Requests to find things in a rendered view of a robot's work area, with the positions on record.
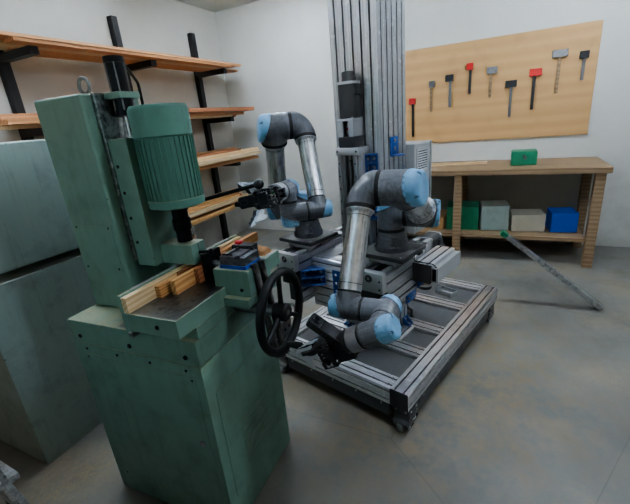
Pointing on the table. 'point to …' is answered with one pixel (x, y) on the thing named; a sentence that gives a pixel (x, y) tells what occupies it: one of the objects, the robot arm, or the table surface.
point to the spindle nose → (182, 225)
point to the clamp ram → (210, 262)
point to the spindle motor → (166, 155)
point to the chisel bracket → (171, 252)
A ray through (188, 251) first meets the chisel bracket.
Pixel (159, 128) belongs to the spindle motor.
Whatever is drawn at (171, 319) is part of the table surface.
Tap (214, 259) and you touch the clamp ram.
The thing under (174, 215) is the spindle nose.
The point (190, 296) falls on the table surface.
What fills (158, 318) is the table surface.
